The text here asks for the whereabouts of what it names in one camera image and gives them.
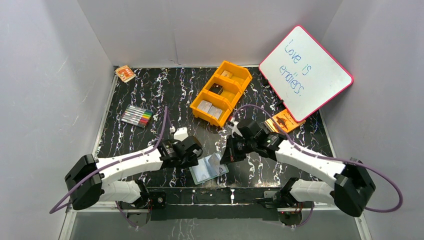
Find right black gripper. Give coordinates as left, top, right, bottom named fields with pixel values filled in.
left=220, top=134, right=256, bottom=164

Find orange book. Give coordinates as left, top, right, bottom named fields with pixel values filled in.
left=264, top=109, right=306, bottom=133

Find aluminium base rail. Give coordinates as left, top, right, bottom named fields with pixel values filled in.
left=69, top=182, right=367, bottom=217

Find black mounting plate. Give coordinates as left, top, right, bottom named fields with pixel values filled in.
left=117, top=187, right=314, bottom=226

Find small orange card box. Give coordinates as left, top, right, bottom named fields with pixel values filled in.
left=115, top=65, right=136, bottom=83

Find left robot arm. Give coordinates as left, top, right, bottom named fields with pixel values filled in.
left=64, top=135, right=203, bottom=210

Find green card holder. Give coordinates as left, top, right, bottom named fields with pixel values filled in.
left=189, top=152, right=229, bottom=185

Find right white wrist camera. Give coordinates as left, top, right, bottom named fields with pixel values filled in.
left=228, top=119, right=243, bottom=137

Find pack of coloured markers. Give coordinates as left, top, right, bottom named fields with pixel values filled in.
left=120, top=105, right=154, bottom=128

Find silver card stack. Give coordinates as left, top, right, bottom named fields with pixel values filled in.
left=197, top=100, right=213, bottom=113

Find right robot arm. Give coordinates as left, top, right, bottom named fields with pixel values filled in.
left=220, top=119, right=376, bottom=217

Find yellow three-compartment bin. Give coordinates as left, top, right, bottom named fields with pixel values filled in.
left=190, top=61, right=253, bottom=128

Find black card stack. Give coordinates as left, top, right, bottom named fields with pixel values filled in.
left=209, top=84, right=223, bottom=95

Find pink-framed whiteboard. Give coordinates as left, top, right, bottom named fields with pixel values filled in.
left=258, top=25, right=354, bottom=122

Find purple cable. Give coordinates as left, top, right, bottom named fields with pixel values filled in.
left=48, top=105, right=175, bottom=229
left=231, top=104, right=404, bottom=229

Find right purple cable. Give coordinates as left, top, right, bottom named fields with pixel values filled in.
left=231, top=104, right=404, bottom=229

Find gold card stack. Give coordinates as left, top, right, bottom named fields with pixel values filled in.
left=220, top=70, right=234, bottom=79

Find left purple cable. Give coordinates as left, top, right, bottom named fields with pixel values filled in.
left=48, top=105, right=175, bottom=229

